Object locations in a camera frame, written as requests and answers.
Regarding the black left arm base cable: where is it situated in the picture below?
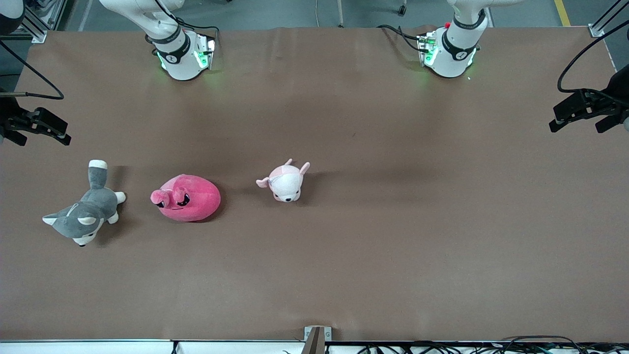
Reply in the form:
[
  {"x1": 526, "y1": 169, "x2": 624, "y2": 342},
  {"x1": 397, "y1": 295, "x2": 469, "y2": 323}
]
[{"x1": 377, "y1": 24, "x2": 434, "y2": 53}]

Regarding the black arm base cable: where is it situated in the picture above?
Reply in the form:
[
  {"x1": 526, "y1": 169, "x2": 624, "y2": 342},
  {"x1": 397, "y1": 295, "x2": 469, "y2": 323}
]
[
  {"x1": 144, "y1": 0, "x2": 220, "y2": 50},
  {"x1": 377, "y1": 24, "x2": 434, "y2": 53}
]

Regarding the metal table edge bracket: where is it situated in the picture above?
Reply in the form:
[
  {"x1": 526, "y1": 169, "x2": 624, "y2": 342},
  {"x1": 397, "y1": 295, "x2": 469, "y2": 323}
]
[{"x1": 302, "y1": 326, "x2": 333, "y2": 354}]

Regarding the round bright pink plush toy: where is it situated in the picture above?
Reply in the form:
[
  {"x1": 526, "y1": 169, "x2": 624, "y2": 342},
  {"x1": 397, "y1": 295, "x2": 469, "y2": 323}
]
[{"x1": 150, "y1": 174, "x2": 222, "y2": 222}]

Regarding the aluminium frame post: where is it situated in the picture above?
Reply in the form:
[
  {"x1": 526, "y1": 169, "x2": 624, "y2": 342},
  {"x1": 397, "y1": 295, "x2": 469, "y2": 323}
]
[
  {"x1": 20, "y1": 0, "x2": 49, "y2": 44},
  {"x1": 588, "y1": 0, "x2": 629, "y2": 38}
]

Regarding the white table edge rail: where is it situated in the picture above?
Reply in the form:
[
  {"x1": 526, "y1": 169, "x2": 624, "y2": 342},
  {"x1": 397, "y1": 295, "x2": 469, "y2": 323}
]
[{"x1": 0, "y1": 339, "x2": 629, "y2": 354}]

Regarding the black right arm base cable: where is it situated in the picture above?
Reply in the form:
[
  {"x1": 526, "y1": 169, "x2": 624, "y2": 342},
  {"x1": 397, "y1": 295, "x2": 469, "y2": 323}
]
[{"x1": 144, "y1": 0, "x2": 220, "y2": 50}]

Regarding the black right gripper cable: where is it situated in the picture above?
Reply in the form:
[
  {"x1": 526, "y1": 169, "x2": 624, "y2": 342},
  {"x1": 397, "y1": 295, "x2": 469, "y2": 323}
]
[{"x1": 0, "y1": 39, "x2": 65, "y2": 101}]

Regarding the small pale pink dog plush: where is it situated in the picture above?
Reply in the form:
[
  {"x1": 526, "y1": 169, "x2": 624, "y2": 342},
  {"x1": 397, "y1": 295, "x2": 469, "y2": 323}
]
[{"x1": 256, "y1": 158, "x2": 311, "y2": 204}]

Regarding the grey white husky plush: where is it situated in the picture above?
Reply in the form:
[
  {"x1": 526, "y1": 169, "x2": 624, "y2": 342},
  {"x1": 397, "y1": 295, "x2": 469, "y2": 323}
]
[{"x1": 42, "y1": 159, "x2": 127, "y2": 247}]

